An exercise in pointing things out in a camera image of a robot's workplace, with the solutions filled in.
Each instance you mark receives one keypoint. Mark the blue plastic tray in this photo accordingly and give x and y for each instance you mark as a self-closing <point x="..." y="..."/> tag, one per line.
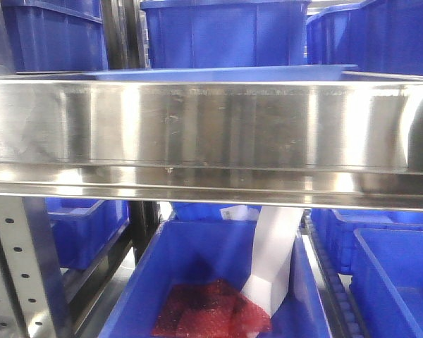
<point x="237" y="74"/>

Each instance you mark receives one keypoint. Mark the stainless steel shelf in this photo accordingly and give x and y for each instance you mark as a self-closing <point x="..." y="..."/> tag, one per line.
<point x="333" y="138"/>

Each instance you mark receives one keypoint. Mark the blue bin lower middle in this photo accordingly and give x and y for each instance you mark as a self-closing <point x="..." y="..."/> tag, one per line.
<point x="200" y="252"/>

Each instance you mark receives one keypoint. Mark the blue bin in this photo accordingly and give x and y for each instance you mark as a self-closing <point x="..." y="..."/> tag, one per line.
<point x="377" y="36"/>
<point x="336" y="228"/>
<point x="200" y="252"/>
<point x="50" y="36"/>
<point x="82" y="227"/>
<point x="387" y="281"/>
<point x="225" y="34"/>

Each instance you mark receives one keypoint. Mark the white paper sheet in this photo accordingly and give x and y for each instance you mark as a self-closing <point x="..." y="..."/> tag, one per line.
<point x="275" y="233"/>

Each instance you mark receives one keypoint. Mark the blue bin lower far right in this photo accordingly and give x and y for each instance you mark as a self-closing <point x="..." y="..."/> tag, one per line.
<point x="336" y="228"/>

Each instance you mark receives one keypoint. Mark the blue bin lower left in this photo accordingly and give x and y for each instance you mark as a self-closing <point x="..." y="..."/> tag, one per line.
<point x="82" y="227"/>

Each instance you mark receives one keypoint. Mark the blue bin upper middle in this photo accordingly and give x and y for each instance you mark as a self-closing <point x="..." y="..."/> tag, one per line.
<point x="225" y="34"/>

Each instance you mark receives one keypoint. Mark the blue bin upper left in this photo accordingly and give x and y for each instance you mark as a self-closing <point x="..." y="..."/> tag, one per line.
<point x="50" y="36"/>

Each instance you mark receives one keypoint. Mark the blue bin upper right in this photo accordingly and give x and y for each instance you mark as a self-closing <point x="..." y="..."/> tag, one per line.
<point x="377" y="36"/>

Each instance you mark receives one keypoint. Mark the perforated grey shelf post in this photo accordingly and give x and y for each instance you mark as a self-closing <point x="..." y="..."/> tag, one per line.
<point x="30" y="253"/>

